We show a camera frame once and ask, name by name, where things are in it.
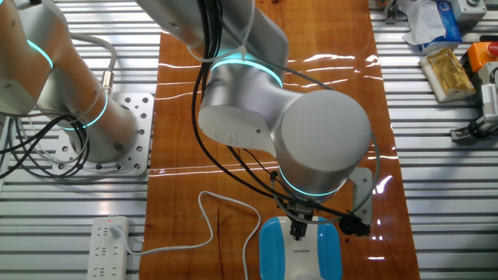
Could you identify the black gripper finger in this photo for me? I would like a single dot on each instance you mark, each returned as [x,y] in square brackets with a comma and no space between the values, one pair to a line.
[295,230]
[304,229]

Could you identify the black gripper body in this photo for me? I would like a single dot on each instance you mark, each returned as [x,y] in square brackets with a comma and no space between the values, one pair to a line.
[301,212]

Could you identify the white and blue desk lamp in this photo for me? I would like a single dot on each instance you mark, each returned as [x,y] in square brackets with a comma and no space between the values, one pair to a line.
[299,256]

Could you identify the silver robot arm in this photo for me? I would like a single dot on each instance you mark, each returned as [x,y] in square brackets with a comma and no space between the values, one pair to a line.
[323,136]

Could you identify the grey button box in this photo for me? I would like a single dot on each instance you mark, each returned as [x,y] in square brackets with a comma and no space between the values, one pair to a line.
[467,11]

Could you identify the glossy wood-grain table mat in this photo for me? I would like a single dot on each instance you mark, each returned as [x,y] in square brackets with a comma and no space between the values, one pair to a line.
[175,136]

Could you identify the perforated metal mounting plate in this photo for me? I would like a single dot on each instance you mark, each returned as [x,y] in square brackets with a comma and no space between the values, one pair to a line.
[136,116]

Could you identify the white power strip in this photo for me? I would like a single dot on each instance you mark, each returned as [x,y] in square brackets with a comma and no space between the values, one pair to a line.
[105,256]

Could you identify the yellow packet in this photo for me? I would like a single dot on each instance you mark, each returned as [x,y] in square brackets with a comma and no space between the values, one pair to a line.
[447,74]

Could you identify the orange emergency stop box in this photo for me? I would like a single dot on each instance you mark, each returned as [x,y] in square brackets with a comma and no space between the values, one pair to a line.
[480,54]

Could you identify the blue tissue packet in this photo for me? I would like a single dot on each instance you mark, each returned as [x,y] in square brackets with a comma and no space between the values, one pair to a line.
[449,23]

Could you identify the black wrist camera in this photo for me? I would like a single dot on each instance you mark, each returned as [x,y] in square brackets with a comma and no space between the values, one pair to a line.
[354,225]

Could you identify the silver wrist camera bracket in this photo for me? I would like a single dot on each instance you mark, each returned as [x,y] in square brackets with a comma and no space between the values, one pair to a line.
[363,186]

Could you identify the metal corner bracket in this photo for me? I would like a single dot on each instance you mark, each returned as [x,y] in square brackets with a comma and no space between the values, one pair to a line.
[391,13]
[461,136]

